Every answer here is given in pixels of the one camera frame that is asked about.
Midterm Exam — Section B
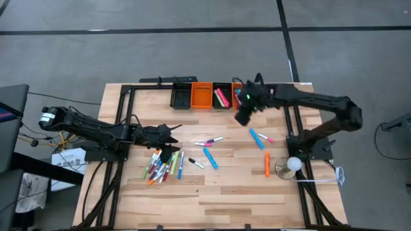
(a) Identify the orange thin marker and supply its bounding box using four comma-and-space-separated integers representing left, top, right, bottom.
147, 166, 163, 186

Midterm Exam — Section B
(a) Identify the round metal base lamp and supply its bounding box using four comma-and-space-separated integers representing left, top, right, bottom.
275, 156, 303, 180

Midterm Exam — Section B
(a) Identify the yellow cable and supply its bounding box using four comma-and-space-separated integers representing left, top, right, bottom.
17, 126, 80, 150

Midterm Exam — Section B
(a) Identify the yellow-green highlighter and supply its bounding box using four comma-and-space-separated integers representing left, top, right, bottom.
214, 89, 225, 108
170, 150, 180, 176

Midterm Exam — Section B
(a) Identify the pink highlighter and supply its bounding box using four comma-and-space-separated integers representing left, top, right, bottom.
216, 88, 231, 108

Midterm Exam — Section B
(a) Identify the red thin marker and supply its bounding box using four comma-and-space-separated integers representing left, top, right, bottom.
162, 160, 171, 183

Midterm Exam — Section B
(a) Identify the black plastic mesh basket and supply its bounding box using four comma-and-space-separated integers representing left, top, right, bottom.
212, 82, 233, 110
170, 82, 193, 110

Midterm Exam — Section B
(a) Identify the printed white paper sheet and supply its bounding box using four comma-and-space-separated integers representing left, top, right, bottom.
50, 147, 88, 193

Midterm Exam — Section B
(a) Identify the white cable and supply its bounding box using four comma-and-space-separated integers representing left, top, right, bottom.
295, 166, 345, 187

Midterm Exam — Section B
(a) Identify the green thin marker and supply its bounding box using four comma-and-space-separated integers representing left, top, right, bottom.
141, 153, 155, 180

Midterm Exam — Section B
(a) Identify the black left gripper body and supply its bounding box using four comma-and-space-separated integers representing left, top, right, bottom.
133, 124, 174, 164

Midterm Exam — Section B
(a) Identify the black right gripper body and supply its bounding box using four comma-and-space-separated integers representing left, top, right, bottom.
239, 80, 274, 112

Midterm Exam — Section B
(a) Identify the black capped white marker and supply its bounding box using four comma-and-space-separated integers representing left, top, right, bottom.
188, 157, 205, 169

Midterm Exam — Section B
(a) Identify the orange plastic mesh basket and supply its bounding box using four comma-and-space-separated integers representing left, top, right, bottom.
231, 82, 245, 111
190, 81, 214, 110

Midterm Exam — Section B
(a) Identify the grey floor stand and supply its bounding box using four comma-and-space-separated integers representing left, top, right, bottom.
380, 111, 411, 132

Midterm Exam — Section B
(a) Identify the white plastic bag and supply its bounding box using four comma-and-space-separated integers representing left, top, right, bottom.
15, 172, 51, 214

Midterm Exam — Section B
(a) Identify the black bar device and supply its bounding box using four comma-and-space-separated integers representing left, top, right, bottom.
139, 76, 198, 84

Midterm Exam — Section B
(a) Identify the dark grey cart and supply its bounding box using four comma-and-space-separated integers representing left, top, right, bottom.
0, 83, 30, 174

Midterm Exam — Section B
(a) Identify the blue highlighter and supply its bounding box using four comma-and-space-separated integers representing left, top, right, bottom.
202, 147, 219, 170
249, 128, 265, 151

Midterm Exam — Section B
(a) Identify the black floor cable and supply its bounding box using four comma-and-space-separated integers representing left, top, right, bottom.
28, 92, 102, 106
374, 123, 411, 158

